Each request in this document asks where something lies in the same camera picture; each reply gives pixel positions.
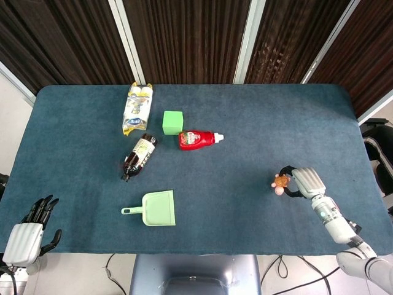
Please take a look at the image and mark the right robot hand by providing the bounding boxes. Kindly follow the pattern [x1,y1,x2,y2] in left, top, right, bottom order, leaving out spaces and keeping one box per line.
[278,165,326,200]

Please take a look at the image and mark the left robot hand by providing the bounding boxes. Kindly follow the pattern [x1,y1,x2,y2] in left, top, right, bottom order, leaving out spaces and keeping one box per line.
[2,194,63,267]

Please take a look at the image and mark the small orange turtle toy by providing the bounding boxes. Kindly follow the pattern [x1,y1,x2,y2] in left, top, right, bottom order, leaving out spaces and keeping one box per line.
[270,173,292,196]

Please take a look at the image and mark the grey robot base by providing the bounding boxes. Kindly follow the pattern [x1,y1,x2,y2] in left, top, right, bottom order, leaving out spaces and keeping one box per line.
[128,254,262,295]

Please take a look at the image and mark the black chair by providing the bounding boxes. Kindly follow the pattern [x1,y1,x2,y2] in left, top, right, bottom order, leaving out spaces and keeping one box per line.
[359,118,393,197]

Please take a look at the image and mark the blue table cloth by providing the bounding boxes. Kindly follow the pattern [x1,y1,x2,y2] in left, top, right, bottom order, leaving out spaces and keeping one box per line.
[0,84,388,257]

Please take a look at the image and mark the red ketchup bottle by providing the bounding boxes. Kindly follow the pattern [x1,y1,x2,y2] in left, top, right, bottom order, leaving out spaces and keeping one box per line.
[178,130,225,151]

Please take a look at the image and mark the dark folding screen panel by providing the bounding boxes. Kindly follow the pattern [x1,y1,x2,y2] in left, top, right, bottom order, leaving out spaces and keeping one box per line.
[122,0,251,85]
[307,0,393,119]
[0,0,133,96]
[244,0,351,85]

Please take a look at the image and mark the light green dustpan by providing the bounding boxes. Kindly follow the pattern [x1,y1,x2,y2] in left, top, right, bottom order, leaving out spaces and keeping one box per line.
[120,189,177,227]

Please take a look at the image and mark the dark brown drink bottle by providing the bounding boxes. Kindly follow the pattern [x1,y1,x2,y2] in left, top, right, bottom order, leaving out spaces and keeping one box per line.
[120,133,158,183]

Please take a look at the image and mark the green cube block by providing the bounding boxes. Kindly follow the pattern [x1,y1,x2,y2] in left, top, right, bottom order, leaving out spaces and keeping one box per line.
[161,111,184,136]

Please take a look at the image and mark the yellow white snack package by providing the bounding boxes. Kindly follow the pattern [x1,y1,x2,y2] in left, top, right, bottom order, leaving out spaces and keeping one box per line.
[122,82,154,136]

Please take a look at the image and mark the black floor cable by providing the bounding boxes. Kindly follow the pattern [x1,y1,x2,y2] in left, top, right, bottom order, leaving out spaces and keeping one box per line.
[260,254,341,295]
[105,253,130,295]

